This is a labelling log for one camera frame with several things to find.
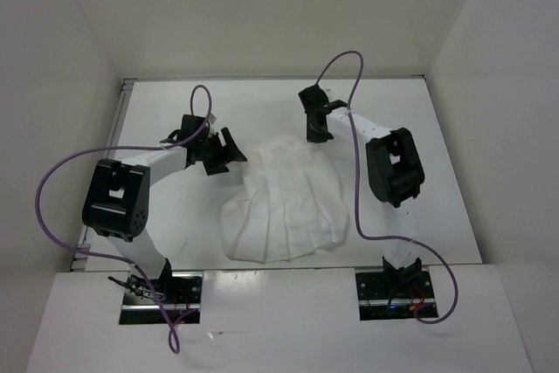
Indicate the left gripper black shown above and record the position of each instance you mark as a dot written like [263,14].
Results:
[225,154]

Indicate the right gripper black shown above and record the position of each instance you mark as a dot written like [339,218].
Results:
[315,136]

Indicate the white pleated skirt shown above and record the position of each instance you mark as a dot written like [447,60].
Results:
[290,204]

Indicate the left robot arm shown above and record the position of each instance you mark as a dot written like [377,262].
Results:
[148,169]

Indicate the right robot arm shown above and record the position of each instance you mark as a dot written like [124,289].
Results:
[393,168]

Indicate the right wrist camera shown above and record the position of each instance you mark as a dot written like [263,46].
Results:
[315,101]

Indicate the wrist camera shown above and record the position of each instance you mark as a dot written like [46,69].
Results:
[315,101]
[193,129]

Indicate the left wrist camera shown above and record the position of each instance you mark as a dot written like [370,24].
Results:
[193,129]

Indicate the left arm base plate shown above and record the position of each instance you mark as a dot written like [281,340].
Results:
[182,303]

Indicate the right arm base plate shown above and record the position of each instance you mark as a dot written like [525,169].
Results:
[377,303]

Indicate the aluminium table frame rail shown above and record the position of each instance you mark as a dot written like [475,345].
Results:
[107,211]

